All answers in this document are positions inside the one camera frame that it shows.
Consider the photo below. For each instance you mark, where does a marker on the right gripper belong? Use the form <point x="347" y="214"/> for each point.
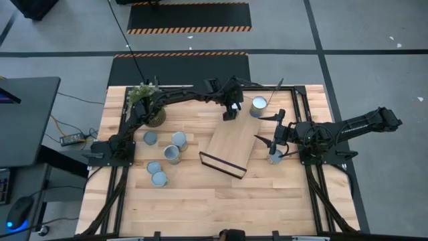
<point x="282" y="134"/>

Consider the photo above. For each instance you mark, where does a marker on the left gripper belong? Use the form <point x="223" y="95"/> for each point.
<point x="233" y="93"/>

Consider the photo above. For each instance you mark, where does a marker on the tin can with yellowish label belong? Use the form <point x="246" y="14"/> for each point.
<point x="171" y="152"/>
<point x="258" y="102"/>
<point x="179" y="139"/>

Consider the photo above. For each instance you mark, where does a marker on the green peas polka-dot can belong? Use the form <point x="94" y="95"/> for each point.
<point x="277" y="159"/>

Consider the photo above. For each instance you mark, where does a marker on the teal tuna fish can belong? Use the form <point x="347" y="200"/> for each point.
<point x="150" y="138"/>

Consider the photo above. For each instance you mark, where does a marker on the white tomato label can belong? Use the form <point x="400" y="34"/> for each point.
<point x="154" y="166"/>

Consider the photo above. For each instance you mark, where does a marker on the large carrot and peas can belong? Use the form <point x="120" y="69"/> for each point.
<point x="159" y="179"/>

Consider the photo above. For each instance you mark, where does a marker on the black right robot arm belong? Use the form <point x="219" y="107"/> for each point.
<point x="361" y="124"/>

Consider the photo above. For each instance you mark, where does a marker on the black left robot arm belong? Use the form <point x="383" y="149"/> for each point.
<point x="187" y="95"/>

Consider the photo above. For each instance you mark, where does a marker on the black hazard-striped floor mat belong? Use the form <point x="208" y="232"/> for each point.
<point x="187" y="15"/>
<point x="180" y="70"/>

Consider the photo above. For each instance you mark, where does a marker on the potted green plant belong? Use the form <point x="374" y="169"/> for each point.
<point x="140" y="92"/>

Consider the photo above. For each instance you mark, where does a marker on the black power adapter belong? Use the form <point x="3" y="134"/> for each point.
<point x="72" y="139"/>

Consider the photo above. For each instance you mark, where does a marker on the grey keyboard desk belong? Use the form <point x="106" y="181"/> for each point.
<point x="28" y="177"/>

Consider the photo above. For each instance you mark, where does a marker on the black computer monitor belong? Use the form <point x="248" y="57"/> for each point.
<point x="6" y="97"/>

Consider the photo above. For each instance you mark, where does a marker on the black caster wheel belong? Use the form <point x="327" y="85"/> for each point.
<point x="43" y="230"/>

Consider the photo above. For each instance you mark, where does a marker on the black computer mouse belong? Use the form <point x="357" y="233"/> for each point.
<point x="20" y="211"/>

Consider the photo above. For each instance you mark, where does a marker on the black keyboard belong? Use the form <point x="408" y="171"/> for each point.
<point x="4" y="187"/>

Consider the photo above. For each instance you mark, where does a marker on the wooden shelf with black frame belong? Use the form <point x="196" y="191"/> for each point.
<point x="230" y="144"/>

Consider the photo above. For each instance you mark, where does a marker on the black aluminium table frame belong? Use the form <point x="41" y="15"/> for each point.
<point x="187" y="89"/>

